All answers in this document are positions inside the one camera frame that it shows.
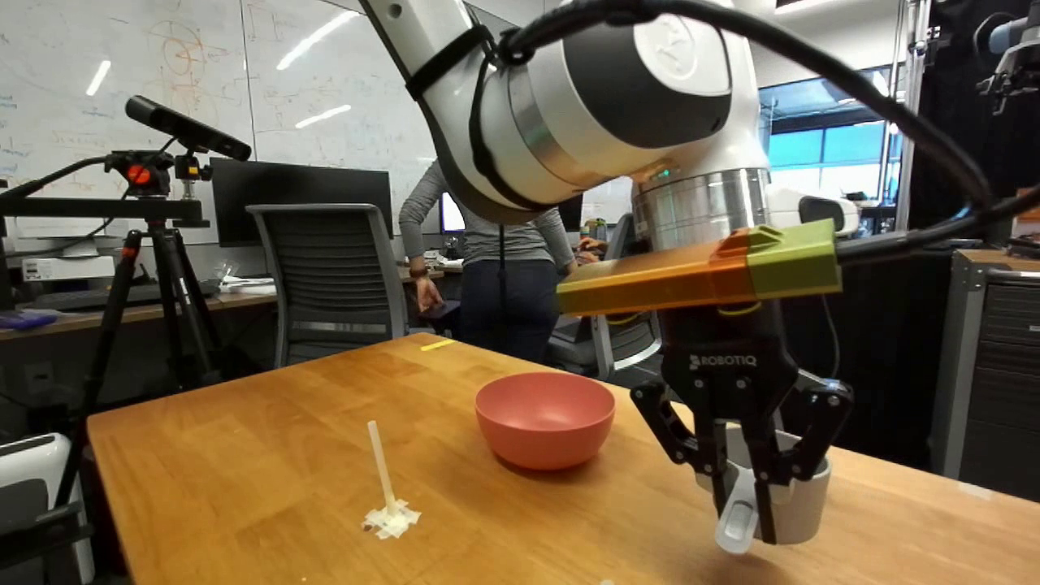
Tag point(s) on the person in grey shirt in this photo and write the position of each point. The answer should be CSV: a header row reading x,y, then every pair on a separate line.
x,y
508,288

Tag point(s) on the black bar camera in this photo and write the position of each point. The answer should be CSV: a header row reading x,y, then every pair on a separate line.
x,y
184,128

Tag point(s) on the black camera tripod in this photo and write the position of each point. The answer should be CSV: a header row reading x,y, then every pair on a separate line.
x,y
165,270

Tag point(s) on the grey office chair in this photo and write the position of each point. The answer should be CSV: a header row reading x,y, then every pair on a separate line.
x,y
326,270

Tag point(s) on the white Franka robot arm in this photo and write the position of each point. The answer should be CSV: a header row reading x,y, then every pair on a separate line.
x,y
564,109

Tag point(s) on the white and black chair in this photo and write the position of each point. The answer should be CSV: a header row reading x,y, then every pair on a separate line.
x,y
33,457

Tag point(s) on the wooden side desk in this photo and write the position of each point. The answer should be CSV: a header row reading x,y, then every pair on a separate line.
x,y
66,320

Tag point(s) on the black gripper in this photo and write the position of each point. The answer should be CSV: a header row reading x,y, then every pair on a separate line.
x,y
733,363

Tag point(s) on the grey metal tool cabinet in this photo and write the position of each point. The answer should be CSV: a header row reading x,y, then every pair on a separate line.
x,y
997,368

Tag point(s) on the black draped table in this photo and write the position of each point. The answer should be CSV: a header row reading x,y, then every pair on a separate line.
x,y
887,359

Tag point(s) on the peach plastic bowl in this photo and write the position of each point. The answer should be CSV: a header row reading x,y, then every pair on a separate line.
x,y
540,428

